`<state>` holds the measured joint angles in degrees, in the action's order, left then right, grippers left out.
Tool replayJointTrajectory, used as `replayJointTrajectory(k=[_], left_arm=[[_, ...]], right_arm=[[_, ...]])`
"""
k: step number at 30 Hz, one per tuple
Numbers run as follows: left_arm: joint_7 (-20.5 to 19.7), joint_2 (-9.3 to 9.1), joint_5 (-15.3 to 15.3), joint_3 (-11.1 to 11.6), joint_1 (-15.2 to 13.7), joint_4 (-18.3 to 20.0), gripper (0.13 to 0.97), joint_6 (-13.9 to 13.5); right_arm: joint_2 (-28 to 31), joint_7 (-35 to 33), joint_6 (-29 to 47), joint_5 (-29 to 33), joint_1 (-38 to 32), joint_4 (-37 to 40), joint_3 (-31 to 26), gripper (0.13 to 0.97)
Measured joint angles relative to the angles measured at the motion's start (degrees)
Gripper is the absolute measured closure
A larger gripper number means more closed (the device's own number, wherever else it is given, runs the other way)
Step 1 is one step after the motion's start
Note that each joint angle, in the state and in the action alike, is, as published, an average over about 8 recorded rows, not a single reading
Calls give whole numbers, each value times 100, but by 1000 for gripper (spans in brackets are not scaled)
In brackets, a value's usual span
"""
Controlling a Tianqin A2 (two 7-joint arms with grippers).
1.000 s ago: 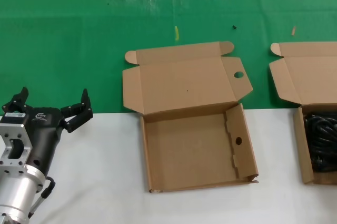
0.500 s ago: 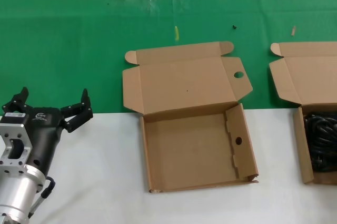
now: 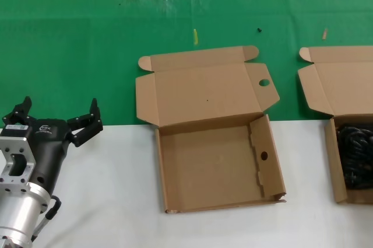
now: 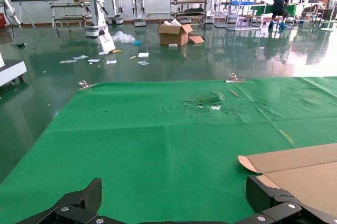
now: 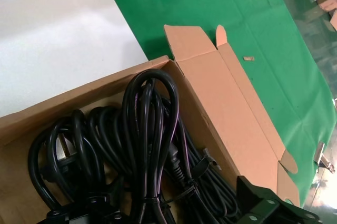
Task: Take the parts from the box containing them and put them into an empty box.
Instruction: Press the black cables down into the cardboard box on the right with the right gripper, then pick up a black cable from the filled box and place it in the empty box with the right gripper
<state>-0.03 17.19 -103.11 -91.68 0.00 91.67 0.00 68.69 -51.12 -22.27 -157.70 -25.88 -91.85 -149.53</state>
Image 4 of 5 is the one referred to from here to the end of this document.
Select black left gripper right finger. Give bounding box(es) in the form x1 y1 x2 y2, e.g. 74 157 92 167
234 175 337 224

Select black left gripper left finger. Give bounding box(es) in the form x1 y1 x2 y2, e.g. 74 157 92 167
15 178 124 224

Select open cardboard box centre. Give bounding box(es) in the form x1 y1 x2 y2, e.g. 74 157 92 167
237 143 337 217

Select yellow tape strip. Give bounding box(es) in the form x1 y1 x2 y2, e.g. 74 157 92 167
279 129 295 145

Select green table cloth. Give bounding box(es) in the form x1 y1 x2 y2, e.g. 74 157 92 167
0 76 337 224

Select metal cloth clip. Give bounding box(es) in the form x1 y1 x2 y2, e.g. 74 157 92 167
225 73 247 84
77 79 98 91

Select white machine base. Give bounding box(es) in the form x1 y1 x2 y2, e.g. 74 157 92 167
0 52 28 88

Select white sign board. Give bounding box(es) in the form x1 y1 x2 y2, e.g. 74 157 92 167
97 34 117 54

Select clear plastic bag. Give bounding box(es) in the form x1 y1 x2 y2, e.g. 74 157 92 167
111 31 136 44

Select low metal shelf cart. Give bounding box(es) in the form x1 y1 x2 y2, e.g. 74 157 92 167
49 0 93 34

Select green covered work table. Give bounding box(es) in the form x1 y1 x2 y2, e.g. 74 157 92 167
250 2 299 22

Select large open cardboard carton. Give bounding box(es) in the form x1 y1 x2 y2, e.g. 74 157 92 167
157 20 205 47

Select person in black clothes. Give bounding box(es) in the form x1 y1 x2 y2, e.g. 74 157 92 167
269 0 290 30

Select leaning white humanoid robot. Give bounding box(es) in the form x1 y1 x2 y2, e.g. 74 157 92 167
66 0 110 38

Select tall white metal rack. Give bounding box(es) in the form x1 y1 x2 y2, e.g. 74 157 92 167
213 0 264 32

